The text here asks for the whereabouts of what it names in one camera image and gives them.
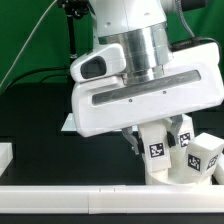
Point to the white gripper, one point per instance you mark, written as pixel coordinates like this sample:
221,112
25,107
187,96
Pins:
191,82

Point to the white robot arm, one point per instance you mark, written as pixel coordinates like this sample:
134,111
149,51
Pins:
132,76

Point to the white right fence bar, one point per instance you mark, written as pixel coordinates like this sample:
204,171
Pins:
219,171

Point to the white fence bar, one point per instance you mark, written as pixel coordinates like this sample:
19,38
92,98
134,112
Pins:
111,199
219,171
6,155

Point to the white front fence bar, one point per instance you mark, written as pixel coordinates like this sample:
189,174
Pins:
111,199

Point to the white left fence bar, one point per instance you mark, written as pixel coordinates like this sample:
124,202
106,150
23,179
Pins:
6,155

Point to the white marker base plate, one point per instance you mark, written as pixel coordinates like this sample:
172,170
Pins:
69,124

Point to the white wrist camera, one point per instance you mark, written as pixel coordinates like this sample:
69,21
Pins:
102,61

